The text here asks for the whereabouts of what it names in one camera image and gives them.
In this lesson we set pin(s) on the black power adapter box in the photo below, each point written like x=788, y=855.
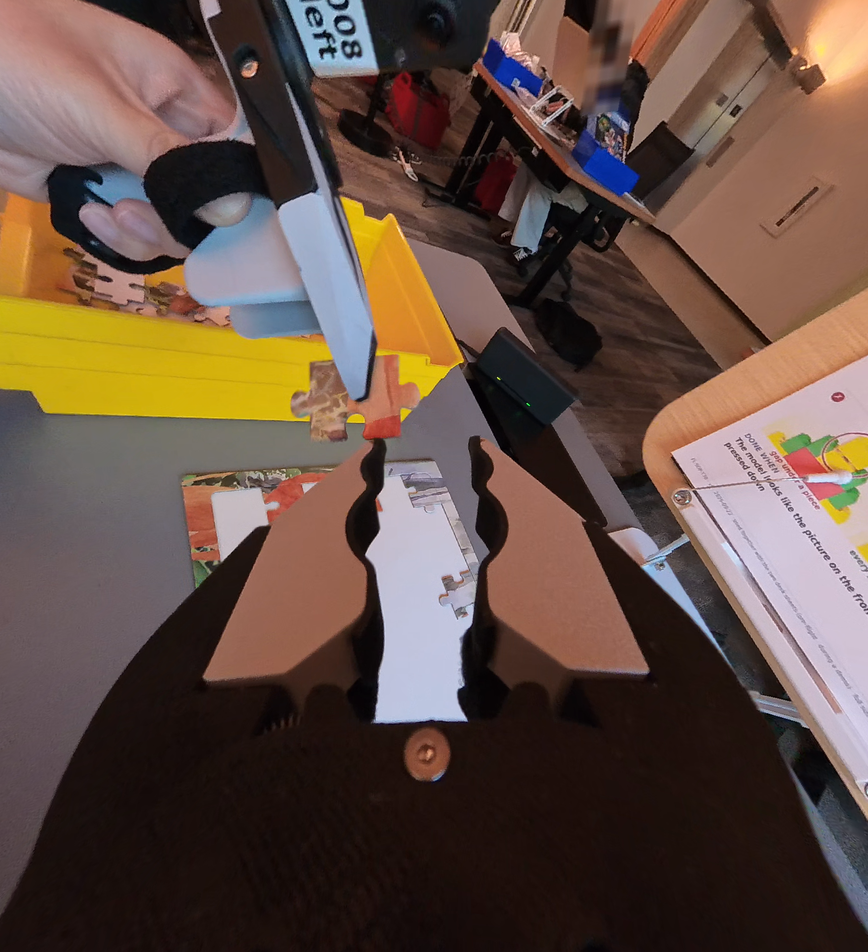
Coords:
x=523, y=372

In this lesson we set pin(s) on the grey brown puzzle piece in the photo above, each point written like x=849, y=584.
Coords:
x=457, y=591

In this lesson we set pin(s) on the black bag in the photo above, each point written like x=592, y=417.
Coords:
x=567, y=331

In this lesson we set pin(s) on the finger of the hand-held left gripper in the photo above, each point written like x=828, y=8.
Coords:
x=277, y=320
x=329, y=297

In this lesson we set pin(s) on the wood-edged office desk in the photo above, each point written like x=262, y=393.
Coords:
x=553, y=149

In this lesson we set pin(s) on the red fan puzzle piece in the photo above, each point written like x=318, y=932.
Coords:
x=289, y=494

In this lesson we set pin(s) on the pile of puzzle pieces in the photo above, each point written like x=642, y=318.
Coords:
x=114, y=286

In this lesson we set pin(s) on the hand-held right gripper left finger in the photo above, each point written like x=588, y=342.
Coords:
x=292, y=595

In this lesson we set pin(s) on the person's left hand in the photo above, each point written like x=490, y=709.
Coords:
x=69, y=82

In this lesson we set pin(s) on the red dark puzzle piece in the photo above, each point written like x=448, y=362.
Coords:
x=329, y=401

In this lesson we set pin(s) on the picture puzzle box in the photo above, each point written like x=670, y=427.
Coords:
x=614, y=134

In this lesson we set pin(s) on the clear acrylic stand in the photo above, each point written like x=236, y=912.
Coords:
x=553, y=104

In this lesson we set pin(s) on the black pole stand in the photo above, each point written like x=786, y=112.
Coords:
x=367, y=130

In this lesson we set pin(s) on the puzzle frame board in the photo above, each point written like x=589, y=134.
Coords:
x=419, y=595

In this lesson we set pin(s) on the wall lamp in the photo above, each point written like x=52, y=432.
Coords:
x=809, y=74

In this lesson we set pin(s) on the blue tray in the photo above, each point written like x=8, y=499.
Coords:
x=605, y=167
x=512, y=67

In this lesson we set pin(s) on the red bag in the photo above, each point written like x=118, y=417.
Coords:
x=495, y=182
x=415, y=111

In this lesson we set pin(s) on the black office chair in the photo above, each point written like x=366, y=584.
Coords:
x=660, y=160

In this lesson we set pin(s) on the grey striped puzzle piece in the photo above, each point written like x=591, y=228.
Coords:
x=426, y=491

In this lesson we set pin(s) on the yellow plastic bin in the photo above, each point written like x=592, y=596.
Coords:
x=106, y=357

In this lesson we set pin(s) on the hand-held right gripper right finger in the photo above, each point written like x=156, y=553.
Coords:
x=560, y=595

